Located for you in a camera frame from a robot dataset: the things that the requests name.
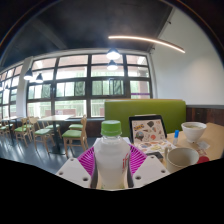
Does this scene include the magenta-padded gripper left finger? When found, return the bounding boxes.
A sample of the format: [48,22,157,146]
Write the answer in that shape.
[55,145,100,190]

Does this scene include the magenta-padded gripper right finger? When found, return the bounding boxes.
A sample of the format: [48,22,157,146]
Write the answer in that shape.
[126,143,171,190]

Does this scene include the green-capped clear drink bottle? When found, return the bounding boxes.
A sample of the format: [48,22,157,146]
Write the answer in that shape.
[93,119,132,191]

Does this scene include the colourful sticker sheet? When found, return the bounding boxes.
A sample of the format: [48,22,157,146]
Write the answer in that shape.
[133,139,178,154]

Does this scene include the beige round cup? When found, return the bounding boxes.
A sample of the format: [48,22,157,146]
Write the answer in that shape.
[163,146,200,174]

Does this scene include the group of green-seated wooden chairs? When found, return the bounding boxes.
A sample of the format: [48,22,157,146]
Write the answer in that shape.
[0,114,89,158]

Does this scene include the white paper sheet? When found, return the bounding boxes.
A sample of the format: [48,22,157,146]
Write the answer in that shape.
[121,136,133,145]

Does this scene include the small blue-capped white tube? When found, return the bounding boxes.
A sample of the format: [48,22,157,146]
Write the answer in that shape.
[172,129,180,146]

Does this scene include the white bowl of soup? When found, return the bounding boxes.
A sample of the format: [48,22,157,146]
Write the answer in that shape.
[180,121,208,144]

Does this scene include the wooden dining table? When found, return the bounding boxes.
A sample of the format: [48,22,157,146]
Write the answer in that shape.
[37,114,75,155]

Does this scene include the green upholstered bench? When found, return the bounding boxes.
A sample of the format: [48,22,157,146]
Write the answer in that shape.
[104,98,187,138]

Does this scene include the large black-framed window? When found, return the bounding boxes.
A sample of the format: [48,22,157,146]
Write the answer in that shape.
[0,53,154,119]

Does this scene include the group of black pendant lamps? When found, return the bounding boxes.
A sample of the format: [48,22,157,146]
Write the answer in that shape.
[23,48,122,84]

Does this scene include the long curved ceiling light strip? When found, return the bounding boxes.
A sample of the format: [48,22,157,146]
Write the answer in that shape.
[107,34,186,54]

